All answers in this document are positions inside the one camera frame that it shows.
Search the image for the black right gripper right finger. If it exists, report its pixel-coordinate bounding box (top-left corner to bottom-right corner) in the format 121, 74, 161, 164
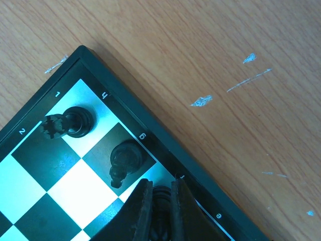
171, 179, 225, 240

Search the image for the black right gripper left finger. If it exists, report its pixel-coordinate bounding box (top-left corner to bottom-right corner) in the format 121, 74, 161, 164
92, 179, 152, 241

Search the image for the black bishop piece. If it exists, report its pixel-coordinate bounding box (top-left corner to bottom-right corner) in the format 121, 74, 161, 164
149, 186, 171, 241

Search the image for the black knight piece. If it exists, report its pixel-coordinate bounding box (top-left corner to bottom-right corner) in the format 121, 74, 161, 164
109, 140, 147, 189

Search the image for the black rook piece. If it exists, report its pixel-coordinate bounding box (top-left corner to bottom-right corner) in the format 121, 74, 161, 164
39, 106, 95, 139

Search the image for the black white chess board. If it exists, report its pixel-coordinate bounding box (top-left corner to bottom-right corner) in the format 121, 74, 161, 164
1, 46, 267, 240

